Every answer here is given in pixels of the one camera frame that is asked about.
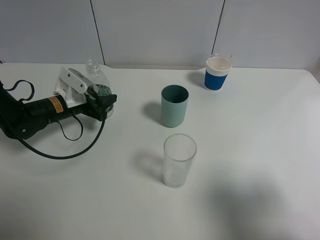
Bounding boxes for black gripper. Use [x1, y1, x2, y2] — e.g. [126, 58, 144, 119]
[46, 93, 118, 123]

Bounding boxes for clear green-label plastic bottle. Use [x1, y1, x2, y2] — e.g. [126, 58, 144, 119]
[85, 58, 115, 119]

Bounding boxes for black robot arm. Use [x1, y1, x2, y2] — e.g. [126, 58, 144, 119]
[0, 80, 117, 140]

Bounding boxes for teal plastic cup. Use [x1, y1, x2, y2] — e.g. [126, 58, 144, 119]
[161, 84, 189, 128]

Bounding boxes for blue white paper cup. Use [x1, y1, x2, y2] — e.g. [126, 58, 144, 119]
[204, 57, 232, 91]

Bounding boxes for clear glass behind paper cup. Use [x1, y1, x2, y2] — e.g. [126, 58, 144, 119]
[209, 53, 233, 62]

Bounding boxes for clear tall glass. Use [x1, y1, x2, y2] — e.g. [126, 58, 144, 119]
[163, 133, 198, 188]

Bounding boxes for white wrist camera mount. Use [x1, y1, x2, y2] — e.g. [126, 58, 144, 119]
[53, 67, 99, 108]

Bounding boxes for black cable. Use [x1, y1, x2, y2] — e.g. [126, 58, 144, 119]
[0, 79, 106, 160]

